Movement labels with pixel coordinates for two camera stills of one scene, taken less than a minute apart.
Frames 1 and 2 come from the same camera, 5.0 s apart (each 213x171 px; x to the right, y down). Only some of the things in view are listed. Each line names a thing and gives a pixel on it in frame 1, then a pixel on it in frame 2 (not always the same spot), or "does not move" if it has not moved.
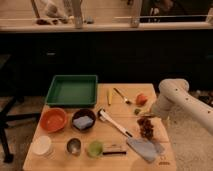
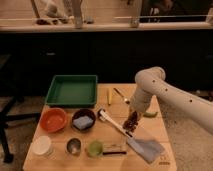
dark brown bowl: [83, 119] does not move
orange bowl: [52, 120] does not move
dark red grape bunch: [146, 127] -> [131, 122]
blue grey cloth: [148, 150] does not move
